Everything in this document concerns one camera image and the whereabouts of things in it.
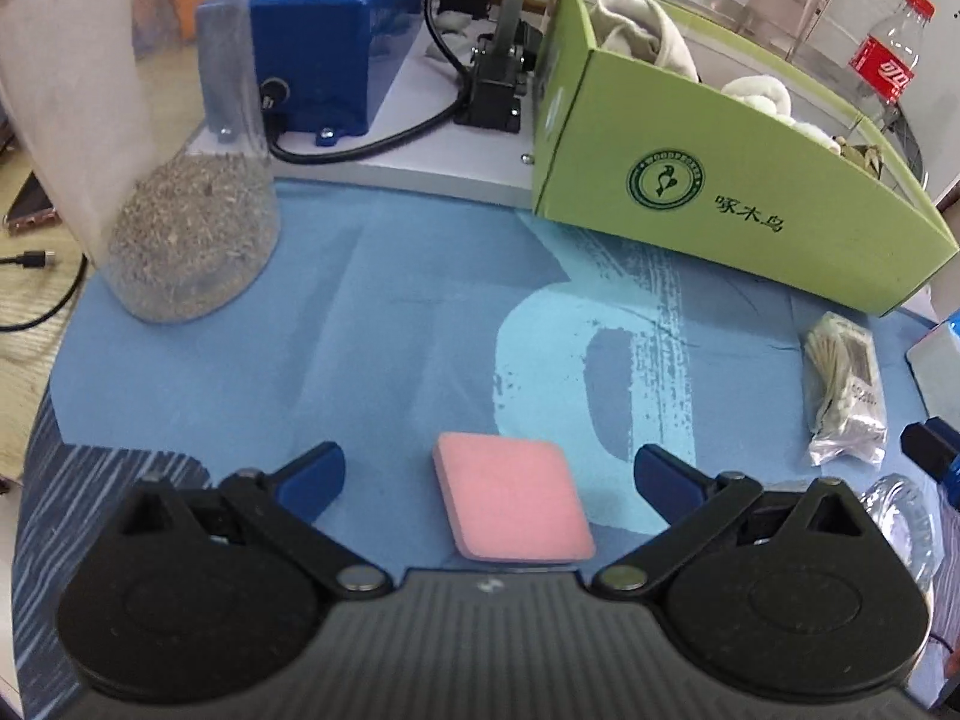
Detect crumpled clear plastic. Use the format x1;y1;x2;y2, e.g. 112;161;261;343
857;472;944;602

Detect black charging cable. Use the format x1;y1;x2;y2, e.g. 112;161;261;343
0;246;89;332

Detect smartphone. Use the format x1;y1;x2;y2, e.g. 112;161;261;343
2;167;62;239

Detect black power cable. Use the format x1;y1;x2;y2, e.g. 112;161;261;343
266;0;481;166

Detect light blue packet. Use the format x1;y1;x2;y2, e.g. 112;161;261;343
905;313;960;422

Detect green cardboard box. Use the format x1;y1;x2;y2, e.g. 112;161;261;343
530;0;960;318

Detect blue printed cloth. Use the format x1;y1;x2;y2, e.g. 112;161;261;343
11;176;960;720

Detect white fluffy toy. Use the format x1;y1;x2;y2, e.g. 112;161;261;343
722;75;852;160

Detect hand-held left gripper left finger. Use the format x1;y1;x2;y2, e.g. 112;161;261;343
120;441;392;602

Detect white cloth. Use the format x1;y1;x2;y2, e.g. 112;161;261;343
591;0;704;81

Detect pink sponge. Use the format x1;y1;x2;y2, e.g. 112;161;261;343
432;431;598;566

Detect clear container of grey grit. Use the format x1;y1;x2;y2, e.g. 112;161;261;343
0;0;284;325

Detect bag of cotton swabs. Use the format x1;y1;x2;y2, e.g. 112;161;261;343
802;310;891;470

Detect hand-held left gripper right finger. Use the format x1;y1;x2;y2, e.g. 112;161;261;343
591;444;873;601

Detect black machine bracket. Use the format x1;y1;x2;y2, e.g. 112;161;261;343
452;21;546;134

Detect blue sealing machine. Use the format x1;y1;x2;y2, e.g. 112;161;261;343
195;0;430;149

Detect cola bottle with red label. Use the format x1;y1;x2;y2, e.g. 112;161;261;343
846;0;938;130

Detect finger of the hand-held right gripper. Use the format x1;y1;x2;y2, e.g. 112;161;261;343
900;418;960;511

